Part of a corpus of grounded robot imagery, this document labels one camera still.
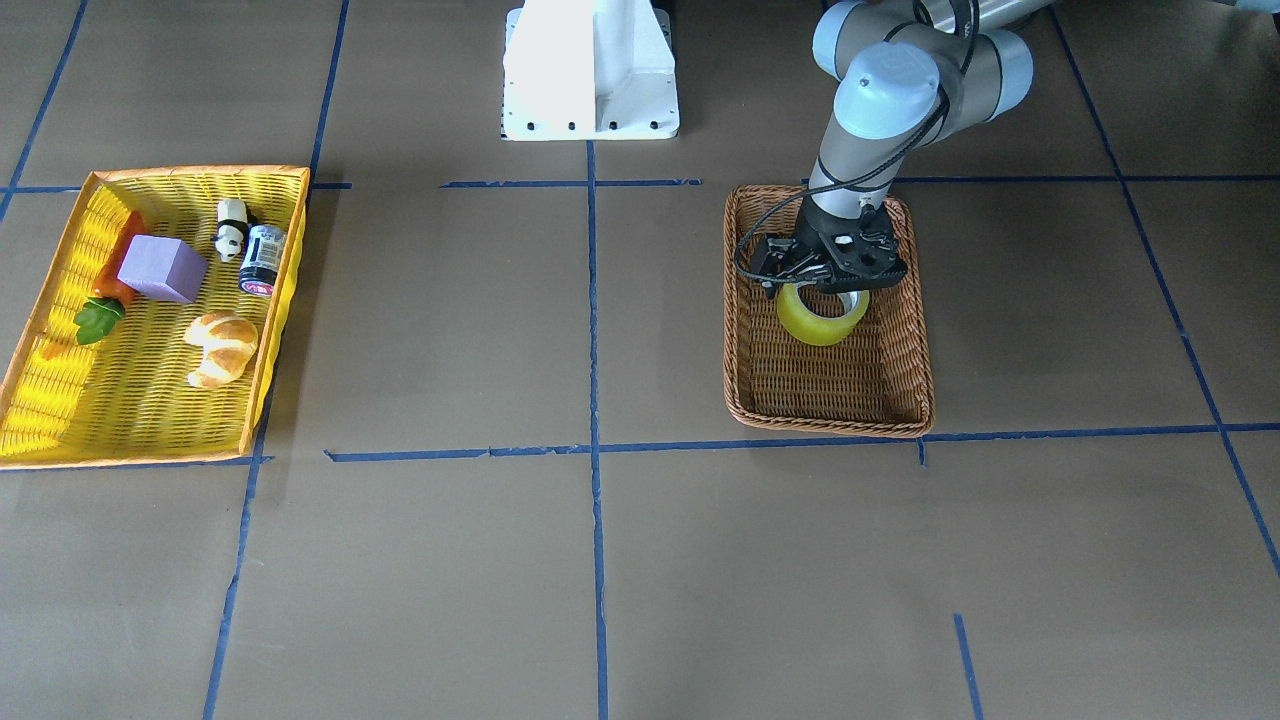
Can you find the small dark jar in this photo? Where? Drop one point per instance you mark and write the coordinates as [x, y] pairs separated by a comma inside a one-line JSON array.
[[262, 260]]

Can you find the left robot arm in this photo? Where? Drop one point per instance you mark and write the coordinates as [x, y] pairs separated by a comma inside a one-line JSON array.
[[902, 83]]

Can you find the brown wicker basket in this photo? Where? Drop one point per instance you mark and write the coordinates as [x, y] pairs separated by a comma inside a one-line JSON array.
[[876, 382]]

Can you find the toy croissant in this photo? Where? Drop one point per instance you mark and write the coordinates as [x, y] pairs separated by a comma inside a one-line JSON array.
[[227, 343]]

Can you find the toy panda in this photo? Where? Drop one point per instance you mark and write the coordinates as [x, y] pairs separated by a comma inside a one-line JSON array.
[[235, 220]]

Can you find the purple foam block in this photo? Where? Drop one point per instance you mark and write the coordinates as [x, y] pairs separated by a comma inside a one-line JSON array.
[[163, 268]]

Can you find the toy carrot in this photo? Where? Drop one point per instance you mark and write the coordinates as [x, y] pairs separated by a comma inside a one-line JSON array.
[[109, 297]]

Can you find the yellow plastic basket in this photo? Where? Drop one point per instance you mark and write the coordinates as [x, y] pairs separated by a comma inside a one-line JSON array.
[[126, 400]]

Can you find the yellow tape roll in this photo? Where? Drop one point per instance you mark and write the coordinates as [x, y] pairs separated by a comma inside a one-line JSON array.
[[819, 330]]

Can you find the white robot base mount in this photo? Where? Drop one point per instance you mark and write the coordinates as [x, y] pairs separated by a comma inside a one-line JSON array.
[[589, 71]]

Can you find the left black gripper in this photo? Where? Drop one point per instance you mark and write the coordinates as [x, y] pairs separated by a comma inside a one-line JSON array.
[[822, 227]]

